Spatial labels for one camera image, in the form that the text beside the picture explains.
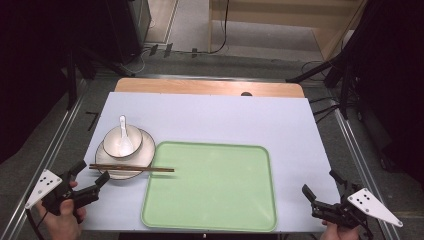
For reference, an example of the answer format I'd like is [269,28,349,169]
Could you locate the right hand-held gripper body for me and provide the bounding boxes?
[311,182,405,232]

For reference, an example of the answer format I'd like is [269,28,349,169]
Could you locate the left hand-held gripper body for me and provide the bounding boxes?
[24,168,101,217]

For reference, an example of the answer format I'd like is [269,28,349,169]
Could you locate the brown wooden chopstick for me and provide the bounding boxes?
[88,162,175,172]
[88,165,176,174]

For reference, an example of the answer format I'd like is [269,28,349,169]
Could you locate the white bowl with dark rim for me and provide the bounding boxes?
[102,123,144,160]

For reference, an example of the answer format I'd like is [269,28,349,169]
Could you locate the white ceramic spoon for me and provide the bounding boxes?
[117,114,135,157]

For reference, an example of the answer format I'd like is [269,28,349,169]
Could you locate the white plate with dark rim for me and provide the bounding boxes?
[94,127,157,181]

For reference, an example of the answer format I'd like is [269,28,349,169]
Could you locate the light green tray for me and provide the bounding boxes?
[140,140,278,233]

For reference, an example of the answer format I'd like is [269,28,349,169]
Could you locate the person's left hand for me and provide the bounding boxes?
[34,180,88,240]

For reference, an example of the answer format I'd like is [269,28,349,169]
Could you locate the person's right hand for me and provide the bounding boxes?
[319,220,361,240]

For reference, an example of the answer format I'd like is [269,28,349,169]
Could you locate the black stand legs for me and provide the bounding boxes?
[285,49,359,122]
[64,45,136,112]

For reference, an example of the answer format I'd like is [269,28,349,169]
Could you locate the dark curtain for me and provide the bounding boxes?
[0,0,111,165]
[343,0,424,193]

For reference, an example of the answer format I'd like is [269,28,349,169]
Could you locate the pale table cover sheet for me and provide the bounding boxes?
[79,91,342,234]

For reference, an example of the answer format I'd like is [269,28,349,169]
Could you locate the black cabinet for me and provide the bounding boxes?
[105,0,152,65]

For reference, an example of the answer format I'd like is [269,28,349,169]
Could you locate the light wooden shelf unit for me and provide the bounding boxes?
[207,0,369,62]

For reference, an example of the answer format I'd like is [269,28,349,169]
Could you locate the metal floor rail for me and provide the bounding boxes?
[333,108,403,240]
[0,79,89,240]

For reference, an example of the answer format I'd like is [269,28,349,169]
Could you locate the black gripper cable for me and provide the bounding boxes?
[25,208,49,240]

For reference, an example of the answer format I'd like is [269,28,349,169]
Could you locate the black floor cables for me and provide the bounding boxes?
[308,95,342,125]

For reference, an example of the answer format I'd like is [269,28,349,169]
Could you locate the white floor cable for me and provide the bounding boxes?
[128,46,149,75]

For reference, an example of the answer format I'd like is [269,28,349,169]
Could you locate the black hanging cable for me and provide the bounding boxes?
[209,0,232,55]

